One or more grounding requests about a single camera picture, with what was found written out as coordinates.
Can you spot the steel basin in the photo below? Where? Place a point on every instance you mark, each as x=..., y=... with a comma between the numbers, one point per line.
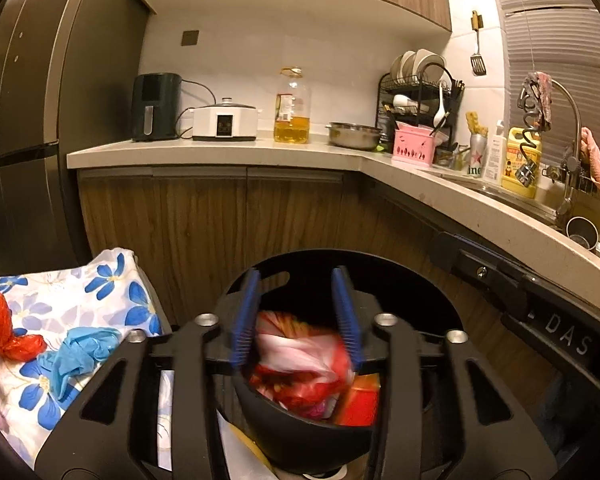
x=354, y=136

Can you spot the pink utensil holder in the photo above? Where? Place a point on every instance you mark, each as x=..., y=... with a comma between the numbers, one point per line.
x=412, y=147

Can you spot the tall red plastic bag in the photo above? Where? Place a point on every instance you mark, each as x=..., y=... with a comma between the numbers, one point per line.
x=5, y=330

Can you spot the yellow detergent bottle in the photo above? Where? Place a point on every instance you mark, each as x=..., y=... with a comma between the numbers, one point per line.
x=515, y=165

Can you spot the pink dish cloth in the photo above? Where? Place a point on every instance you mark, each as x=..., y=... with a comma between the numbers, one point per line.
x=540, y=97

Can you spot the white plate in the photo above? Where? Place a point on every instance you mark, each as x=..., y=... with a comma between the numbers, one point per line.
x=430, y=62
x=397, y=67

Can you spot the pink rubber glove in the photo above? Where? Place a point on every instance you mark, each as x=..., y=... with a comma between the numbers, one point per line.
x=595, y=157

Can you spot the blue floral tablecloth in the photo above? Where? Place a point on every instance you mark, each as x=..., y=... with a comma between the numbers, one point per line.
x=105, y=290

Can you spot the white ladle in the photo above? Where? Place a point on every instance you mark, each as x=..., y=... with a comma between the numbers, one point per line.
x=440, y=115

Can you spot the black round trash bin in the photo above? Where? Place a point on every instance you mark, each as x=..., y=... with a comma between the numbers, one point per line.
x=305, y=440

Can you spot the silver beer can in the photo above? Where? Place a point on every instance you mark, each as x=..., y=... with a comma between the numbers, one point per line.
x=476, y=157

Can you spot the white rice cooker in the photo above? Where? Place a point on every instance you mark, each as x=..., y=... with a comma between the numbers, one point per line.
x=225, y=122

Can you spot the blue rubber glove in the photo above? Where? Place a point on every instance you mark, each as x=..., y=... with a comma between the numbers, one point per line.
x=75, y=355

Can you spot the red paper cup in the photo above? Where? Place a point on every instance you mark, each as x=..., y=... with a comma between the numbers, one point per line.
x=361, y=400

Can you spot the translucent pink plastic bag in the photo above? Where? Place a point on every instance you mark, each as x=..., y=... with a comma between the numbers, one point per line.
x=300, y=355

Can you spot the black dish rack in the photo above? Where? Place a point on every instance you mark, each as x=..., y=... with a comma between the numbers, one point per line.
x=387, y=95

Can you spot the white plastic bottle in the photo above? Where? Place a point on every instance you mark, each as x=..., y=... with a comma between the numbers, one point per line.
x=494, y=155

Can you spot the steel cup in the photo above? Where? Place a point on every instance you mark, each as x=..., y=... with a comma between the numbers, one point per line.
x=581, y=234

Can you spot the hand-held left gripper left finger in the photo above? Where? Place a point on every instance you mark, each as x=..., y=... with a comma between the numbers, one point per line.
x=245, y=320

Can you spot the steel kitchen sink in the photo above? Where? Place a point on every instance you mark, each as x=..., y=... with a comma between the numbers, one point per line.
x=525, y=205

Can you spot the glass container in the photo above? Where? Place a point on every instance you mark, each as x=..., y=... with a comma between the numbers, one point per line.
x=452, y=159

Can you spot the window blinds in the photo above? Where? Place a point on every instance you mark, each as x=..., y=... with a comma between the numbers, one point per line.
x=555, y=35

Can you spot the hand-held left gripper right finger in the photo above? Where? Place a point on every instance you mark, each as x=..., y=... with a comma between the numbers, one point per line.
x=347, y=320

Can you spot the cooking oil bottle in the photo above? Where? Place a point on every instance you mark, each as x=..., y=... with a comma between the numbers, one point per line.
x=292, y=125

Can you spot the hanging slotted spatula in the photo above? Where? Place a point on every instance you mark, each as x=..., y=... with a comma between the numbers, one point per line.
x=477, y=64

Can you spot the steel kitchen faucet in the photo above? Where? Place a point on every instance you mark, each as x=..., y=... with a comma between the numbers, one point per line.
x=575, y=110

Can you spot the steel sink caddy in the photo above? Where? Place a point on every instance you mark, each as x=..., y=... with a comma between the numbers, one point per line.
x=580, y=185

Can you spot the black air fryer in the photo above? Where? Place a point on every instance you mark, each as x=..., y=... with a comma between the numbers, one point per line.
x=155, y=105

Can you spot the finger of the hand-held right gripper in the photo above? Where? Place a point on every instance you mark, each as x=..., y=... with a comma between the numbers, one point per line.
x=480, y=272

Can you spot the grey refrigerator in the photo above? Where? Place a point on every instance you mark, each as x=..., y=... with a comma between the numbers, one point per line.
x=55, y=85

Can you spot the yellow scrubbing brush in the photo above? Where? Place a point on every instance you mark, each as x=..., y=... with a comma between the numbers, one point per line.
x=476, y=122

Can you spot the wooden base cabinet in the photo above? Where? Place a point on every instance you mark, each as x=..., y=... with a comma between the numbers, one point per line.
x=205, y=220

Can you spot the brown wall socket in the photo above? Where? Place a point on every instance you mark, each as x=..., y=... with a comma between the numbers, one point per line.
x=190, y=38

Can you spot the white bowl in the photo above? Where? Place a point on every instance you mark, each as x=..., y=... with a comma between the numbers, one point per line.
x=404, y=101

